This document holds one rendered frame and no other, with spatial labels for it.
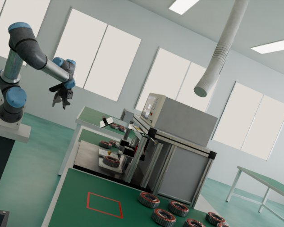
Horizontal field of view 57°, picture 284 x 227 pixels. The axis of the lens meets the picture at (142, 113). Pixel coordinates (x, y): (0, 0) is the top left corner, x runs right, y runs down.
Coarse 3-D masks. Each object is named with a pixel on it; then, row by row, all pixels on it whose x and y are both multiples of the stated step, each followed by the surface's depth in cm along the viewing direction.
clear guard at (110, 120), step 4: (108, 120) 163; (112, 120) 157; (116, 120) 164; (120, 120) 174; (104, 124) 154; (108, 124) 149; (120, 124) 152; (124, 124) 160; (128, 124) 169; (128, 128) 152; (132, 128) 155; (140, 128) 173; (140, 132) 153; (144, 132) 159
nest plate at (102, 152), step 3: (99, 150) 193; (102, 150) 197; (99, 153) 186; (102, 153) 189; (105, 153) 193; (111, 153) 200; (102, 156) 185; (111, 156) 191; (114, 156) 194; (117, 156) 197
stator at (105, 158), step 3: (105, 156) 169; (108, 156) 172; (105, 159) 166; (108, 159) 165; (111, 159) 171; (114, 159) 173; (117, 159) 173; (105, 162) 165; (108, 162) 164; (111, 162) 164; (114, 162) 165; (117, 162) 167; (111, 165) 164; (114, 165) 165; (117, 165) 167
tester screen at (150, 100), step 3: (150, 96) 195; (147, 99) 201; (150, 99) 191; (153, 99) 181; (147, 102) 196; (150, 102) 187; (153, 102) 178; (147, 105) 192; (144, 108) 199; (147, 108) 189
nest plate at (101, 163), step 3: (99, 159) 170; (102, 159) 173; (99, 162) 165; (102, 162) 167; (99, 165) 161; (102, 165) 162; (105, 165) 163; (108, 165) 165; (108, 168) 162; (111, 168) 163; (114, 168) 164; (117, 168) 166; (120, 168) 169; (117, 171) 163; (120, 171) 164
